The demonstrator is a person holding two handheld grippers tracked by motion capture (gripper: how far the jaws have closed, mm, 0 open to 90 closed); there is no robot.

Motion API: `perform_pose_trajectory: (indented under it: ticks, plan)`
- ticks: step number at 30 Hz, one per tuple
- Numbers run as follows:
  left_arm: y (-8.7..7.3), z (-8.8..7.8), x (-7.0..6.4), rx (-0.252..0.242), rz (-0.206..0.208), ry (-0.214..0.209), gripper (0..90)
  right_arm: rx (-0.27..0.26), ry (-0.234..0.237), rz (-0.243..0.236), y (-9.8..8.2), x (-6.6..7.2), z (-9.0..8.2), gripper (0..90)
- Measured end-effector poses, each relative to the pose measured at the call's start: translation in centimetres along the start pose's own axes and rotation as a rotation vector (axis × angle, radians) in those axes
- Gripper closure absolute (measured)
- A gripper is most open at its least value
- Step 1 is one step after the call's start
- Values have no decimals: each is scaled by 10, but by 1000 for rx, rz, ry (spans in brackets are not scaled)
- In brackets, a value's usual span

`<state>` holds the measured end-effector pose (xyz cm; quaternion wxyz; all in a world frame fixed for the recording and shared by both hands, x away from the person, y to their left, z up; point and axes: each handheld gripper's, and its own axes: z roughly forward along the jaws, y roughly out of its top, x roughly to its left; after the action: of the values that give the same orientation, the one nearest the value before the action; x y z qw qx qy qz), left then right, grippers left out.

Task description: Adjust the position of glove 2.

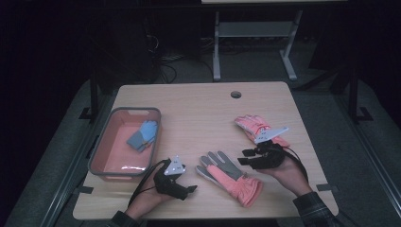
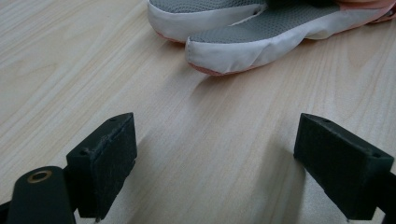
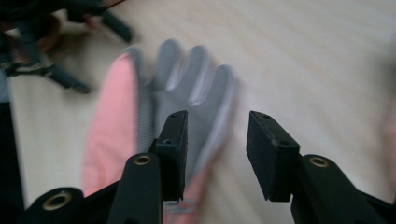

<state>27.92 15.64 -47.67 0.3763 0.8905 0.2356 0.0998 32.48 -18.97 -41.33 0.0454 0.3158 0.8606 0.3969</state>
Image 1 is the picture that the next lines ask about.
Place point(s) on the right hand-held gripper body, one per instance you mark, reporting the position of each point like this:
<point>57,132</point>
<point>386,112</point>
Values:
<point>269,156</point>

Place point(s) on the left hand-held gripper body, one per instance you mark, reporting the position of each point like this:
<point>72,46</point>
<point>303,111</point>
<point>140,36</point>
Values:
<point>168,184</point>

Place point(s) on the pink winter glove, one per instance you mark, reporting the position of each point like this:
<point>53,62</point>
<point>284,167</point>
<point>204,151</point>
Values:
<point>252,124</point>
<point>233,183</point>

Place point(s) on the grey blue glove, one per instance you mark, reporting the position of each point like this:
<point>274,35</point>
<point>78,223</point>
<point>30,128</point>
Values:
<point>138,140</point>

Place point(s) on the pink plastic basket grey rim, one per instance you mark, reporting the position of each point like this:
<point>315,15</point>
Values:
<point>116,151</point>

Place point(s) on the person's left hand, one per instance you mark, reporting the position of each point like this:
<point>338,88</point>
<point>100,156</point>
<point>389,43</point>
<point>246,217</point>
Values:
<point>145,201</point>

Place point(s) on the person's right hand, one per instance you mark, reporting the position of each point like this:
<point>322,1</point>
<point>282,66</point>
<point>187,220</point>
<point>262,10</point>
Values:
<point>291,178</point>

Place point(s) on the grey tape strip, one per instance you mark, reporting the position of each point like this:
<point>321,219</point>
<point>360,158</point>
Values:
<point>83,189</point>
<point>326,188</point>

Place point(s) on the grey metal stand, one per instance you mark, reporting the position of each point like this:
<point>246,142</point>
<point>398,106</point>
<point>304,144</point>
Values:
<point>252,30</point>

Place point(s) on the black stand post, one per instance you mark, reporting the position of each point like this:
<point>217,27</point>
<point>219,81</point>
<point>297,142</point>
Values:
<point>353,94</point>
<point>93,94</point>

